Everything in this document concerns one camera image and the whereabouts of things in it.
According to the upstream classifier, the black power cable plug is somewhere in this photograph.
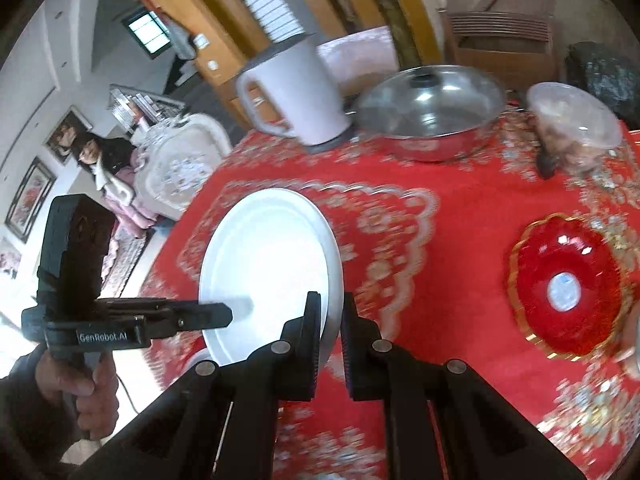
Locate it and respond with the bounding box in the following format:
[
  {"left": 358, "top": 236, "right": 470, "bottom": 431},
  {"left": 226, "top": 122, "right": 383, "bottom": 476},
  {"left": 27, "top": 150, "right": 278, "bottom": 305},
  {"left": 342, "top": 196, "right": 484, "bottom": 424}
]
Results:
[{"left": 504, "top": 89, "right": 561, "bottom": 181}]

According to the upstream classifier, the pink upholstered chair back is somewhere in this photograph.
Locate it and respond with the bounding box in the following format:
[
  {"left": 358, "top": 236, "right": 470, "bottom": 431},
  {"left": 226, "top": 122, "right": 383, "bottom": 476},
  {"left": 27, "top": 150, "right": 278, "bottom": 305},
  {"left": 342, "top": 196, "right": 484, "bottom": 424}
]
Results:
[{"left": 317, "top": 26, "right": 399, "bottom": 98}]

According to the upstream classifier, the red floral tablecloth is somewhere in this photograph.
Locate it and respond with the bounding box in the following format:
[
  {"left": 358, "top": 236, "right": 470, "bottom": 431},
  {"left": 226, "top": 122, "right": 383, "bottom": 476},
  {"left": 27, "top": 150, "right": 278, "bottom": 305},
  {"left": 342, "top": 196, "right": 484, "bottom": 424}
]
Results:
[{"left": 142, "top": 112, "right": 639, "bottom": 479}]

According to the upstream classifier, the black plastic bag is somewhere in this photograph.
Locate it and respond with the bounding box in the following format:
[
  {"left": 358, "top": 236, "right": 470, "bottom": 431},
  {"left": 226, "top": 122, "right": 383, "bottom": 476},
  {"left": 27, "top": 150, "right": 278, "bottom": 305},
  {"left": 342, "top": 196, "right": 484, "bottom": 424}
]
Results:
[{"left": 564, "top": 41, "right": 640, "bottom": 129}]

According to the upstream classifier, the white ornate chair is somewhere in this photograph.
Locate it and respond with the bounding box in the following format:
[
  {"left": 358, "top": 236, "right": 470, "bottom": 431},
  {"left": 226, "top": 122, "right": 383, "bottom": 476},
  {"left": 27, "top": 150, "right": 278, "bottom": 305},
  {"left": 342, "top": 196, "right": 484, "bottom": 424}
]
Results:
[{"left": 131, "top": 113, "right": 232, "bottom": 221}]

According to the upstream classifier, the large white plate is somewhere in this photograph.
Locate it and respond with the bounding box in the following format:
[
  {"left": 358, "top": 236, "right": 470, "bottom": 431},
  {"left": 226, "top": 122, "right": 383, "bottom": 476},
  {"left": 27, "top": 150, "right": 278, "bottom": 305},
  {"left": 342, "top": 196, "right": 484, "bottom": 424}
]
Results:
[{"left": 198, "top": 188, "right": 344, "bottom": 365}]

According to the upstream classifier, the woman in pink jacket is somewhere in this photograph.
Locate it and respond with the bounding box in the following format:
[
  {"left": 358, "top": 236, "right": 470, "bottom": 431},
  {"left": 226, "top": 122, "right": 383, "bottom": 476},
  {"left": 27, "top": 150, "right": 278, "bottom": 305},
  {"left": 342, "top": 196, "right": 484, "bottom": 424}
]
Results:
[{"left": 70, "top": 132, "right": 158, "bottom": 238}]

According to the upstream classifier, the framed wall picture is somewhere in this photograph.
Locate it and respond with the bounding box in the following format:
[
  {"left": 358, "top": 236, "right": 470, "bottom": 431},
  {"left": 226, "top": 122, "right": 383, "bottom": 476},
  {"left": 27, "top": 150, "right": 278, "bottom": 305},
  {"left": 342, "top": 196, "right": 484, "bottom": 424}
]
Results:
[
  {"left": 46, "top": 106, "right": 92, "bottom": 165},
  {"left": 6, "top": 157, "right": 56, "bottom": 243}
]

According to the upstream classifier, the steel bowl with pink handle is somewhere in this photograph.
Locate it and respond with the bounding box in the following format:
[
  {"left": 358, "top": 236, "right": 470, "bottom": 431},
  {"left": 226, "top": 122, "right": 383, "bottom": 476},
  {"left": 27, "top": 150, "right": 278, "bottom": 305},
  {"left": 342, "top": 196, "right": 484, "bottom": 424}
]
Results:
[{"left": 614, "top": 302, "right": 640, "bottom": 382}]

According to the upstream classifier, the wooden chair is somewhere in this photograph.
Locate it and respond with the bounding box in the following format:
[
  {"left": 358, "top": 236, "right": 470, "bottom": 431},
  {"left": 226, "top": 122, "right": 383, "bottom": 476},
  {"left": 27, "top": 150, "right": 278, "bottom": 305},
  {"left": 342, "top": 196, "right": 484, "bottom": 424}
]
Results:
[{"left": 439, "top": 9, "right": 560, "bottom": 90}]

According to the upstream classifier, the clear plastic lidded food bowl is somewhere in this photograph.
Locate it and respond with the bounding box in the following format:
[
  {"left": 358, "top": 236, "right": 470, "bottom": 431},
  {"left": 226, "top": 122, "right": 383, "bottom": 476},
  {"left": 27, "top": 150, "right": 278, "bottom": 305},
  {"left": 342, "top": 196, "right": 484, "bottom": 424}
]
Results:
[{"left": 526, "top": 81, "right": 623, "bottom": 174}]

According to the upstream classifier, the red glass gold-rimmed dish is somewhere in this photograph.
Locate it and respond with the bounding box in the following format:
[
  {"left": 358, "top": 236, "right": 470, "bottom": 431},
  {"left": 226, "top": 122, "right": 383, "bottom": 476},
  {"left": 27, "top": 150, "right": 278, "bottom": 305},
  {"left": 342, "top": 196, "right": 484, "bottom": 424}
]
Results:
[{"left": 506, "top": 212, "right": 634, "bottom": 362}]

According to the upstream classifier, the person's left hand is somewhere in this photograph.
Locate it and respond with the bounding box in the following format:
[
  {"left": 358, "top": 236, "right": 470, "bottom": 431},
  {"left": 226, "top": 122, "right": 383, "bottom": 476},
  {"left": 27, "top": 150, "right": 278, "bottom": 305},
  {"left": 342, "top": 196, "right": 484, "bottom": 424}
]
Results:
[{"left": 35, "top": 350, "right": 119, "bottom": 441}]

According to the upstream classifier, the white electric kettle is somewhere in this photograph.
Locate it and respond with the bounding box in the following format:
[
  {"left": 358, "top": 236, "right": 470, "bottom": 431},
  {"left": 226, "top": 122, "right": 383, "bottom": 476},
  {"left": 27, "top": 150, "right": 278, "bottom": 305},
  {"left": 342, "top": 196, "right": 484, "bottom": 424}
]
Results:
[{"left": 235, "top": 34, "right": 354, "bottom": 153}]

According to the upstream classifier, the steel pot with glass lid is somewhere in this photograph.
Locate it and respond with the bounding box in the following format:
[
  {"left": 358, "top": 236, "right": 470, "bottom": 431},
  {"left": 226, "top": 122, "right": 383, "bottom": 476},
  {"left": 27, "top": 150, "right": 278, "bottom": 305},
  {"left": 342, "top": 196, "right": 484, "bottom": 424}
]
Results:
[{"left": 352, "top": 65, "right": 506, "bottom": 162}]

